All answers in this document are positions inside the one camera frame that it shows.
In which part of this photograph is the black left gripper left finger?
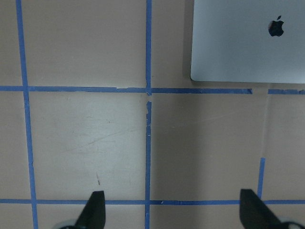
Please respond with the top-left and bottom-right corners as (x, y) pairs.
(74, 191), (106, 229)

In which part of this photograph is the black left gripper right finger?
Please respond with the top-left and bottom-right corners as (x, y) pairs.
(239, 189), (286, 229)

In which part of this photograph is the silver closed laptop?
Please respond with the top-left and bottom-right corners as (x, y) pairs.
(191, 0), (305, 83)

